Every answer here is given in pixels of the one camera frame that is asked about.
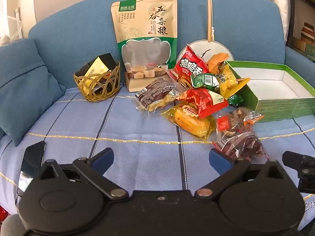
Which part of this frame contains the large beige grain pouch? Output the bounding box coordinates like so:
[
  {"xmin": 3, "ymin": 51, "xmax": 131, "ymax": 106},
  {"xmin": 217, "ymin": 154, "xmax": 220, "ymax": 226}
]
[{"xmin": 111, "ymin": 0, "xmax": 178, "ymax": 93}]

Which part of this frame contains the green snack packet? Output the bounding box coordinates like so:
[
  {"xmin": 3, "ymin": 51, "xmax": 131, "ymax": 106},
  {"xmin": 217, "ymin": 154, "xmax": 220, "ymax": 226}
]
[{"xmin": 191, "ymin": 73, "xmax": 221, "ymax": 94}]

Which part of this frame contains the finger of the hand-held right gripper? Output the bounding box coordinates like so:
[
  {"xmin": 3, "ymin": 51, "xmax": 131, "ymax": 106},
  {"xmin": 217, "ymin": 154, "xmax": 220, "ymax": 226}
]
[{"xmin": 282, "ymin": 151, "xmax": 315, "ymax": 194}]

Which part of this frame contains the blue sofa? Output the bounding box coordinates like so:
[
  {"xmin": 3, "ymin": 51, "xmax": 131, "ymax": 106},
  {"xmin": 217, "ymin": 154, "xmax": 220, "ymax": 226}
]
[{"xmin": 28, "ymin": 0, "xmax": 315, "ymax": 91}]

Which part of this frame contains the blue cushion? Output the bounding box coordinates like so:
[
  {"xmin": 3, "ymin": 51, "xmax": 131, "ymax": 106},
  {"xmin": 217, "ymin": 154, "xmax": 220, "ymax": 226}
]
[{"xmin": 0, "ymin": 38, "xmax": 66, "ymax": 147}]

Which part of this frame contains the red chip packet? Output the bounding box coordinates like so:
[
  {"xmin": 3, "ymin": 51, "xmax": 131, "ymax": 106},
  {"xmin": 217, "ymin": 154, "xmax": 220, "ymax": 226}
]
[{"xmin": 168, "ymin": 44, "xmax": 209, "ymax": 89}]

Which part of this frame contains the clear nut packet red label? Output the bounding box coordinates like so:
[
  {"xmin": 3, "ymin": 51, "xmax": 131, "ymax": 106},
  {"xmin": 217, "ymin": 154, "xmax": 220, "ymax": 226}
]
[{"xmin": 216, "ymin": 107, "xmax": 265, "ymax": 138}]

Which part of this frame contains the round white hand fan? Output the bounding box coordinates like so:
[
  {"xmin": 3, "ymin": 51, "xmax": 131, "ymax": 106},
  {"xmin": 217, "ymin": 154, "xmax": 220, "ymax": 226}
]
[{"xmin": 176, "ymin": 0, "xmax": 234, "ymax": 67}]

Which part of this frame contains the yellow snack packet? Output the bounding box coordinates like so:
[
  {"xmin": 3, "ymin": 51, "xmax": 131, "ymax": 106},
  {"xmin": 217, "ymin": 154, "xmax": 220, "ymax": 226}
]
[{"xmin": 217, "ymin": 64, "xmax": 251, "ymax": 99}]

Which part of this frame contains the green cardboard box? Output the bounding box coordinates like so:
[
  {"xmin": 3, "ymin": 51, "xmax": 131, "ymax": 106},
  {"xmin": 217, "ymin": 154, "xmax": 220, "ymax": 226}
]
[{"xmin": 226, "ymin": 61, "xmax": 315, "ymax": 123}]

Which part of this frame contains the woven wicker basket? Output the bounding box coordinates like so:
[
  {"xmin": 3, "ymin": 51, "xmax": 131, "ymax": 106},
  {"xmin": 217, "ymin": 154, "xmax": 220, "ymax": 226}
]
[{"xmin": 73, "ymin": 59, "xmax": 121, "ymax": 103}]

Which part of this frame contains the white metal rack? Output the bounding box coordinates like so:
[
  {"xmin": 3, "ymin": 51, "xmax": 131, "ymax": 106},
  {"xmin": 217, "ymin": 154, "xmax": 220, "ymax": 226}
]
[{"xmin": 6, "ymin": 7, "xmax": 24, "ymax": 40}]

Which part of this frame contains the light blue plaid blanket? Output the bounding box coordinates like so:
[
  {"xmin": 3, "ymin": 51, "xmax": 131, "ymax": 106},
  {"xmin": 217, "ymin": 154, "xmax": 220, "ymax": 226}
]
[{"xmin": 0, "ymin": 86, "xmax": 315, "ymax": 227}]

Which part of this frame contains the black box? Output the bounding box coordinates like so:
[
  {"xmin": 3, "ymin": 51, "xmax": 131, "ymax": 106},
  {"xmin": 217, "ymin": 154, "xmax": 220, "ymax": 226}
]
[{"xmin": 75, "ymin": 53, "xmax": 117, "ymax": 79}]

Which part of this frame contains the red packet with green label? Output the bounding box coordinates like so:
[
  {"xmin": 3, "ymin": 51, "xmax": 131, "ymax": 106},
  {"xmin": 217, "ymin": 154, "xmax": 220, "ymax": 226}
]
[{"xmin": 178, "ymin": 88, "xmax": 229, "ymax": 119}]

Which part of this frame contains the black smartphone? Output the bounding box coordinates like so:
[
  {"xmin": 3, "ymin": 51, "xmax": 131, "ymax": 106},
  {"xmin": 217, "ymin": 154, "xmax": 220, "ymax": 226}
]
[{"xmin": 17, "ymin": 141, "xmax": 47, "ymax": 197}]

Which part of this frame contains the gold packet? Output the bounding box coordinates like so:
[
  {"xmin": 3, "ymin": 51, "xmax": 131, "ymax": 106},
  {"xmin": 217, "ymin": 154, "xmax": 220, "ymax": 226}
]
[{"xmin": 82, "ymin": 56, "xmax": 110, "ymax": 95}]

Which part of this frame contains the clear red dates packet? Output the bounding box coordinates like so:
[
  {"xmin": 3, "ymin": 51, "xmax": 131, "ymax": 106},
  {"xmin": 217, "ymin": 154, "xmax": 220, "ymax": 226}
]
[{"xmin": 212, "ymin": 131, "xmax": 270, "ymax": 161}]

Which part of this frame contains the small green candy packet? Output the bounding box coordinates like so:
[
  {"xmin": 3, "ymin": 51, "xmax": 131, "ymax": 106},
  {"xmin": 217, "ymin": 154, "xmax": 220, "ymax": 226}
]
[{"xmin": 228, "ymin": 95, "xmax": 245, "ymax": 107}]

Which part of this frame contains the dark brown label packet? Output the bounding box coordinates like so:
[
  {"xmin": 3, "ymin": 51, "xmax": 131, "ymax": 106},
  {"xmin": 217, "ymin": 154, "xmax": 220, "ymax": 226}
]
[{"xmin": 135, "ymin": 77, "xmax": 184, "ymax": 113}]

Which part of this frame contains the yellow cake packet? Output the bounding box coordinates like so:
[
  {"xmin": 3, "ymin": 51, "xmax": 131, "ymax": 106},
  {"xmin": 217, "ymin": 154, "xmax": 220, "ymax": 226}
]
[{"xmin": 160, "ymin": 103, "xmax": 216, "ymax": 142}]

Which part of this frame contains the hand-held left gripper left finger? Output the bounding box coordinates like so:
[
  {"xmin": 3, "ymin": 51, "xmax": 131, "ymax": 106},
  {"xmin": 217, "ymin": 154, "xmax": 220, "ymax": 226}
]
[{"xmin": 39, "ymin": 148, "xmax": 129, "ymax": 200}]

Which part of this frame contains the orange snack packet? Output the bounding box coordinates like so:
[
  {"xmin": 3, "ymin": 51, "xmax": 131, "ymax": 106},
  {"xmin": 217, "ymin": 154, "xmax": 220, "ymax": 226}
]
[{"xmin": 206, "ymin": 52, "xmax": 228, "ymax": 74}]

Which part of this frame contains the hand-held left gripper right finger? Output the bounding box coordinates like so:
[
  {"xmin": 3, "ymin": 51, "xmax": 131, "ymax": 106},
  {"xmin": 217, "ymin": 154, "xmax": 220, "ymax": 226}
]
[{"xmin": 194, "ymin": 149, "xmax": 287, "ymax": 198}]

